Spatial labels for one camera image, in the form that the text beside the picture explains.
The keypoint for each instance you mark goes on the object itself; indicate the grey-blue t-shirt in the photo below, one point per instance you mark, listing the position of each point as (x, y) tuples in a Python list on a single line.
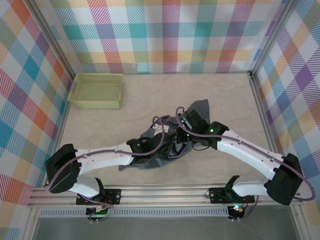
[(200, 106)]

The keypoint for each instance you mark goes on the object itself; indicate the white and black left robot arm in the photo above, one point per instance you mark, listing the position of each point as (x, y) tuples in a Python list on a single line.
[(105, 158)]

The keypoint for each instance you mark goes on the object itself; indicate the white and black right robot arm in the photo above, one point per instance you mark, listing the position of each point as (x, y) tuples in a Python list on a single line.
[(245, 155)]

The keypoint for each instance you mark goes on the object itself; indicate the light green plastic basket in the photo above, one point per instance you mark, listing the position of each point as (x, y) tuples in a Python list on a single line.
[(97, 92)]

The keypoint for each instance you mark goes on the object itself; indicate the long aluminium mounting rail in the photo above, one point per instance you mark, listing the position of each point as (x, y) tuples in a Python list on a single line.
[(162, 195)]

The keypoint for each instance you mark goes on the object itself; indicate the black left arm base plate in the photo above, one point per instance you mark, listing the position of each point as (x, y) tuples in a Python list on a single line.
[(113, 196)]

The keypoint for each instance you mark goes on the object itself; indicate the aluminium side base rail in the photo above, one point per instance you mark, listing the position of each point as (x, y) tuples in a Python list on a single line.
[(262, 112), (61, 125)]

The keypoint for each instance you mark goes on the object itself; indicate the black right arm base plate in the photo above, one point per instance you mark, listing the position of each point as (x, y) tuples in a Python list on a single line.
[(217, 195)]

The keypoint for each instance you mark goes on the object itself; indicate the aluminium frame post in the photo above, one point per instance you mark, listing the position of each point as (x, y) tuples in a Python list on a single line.
[(271, 37), (56, 37)]

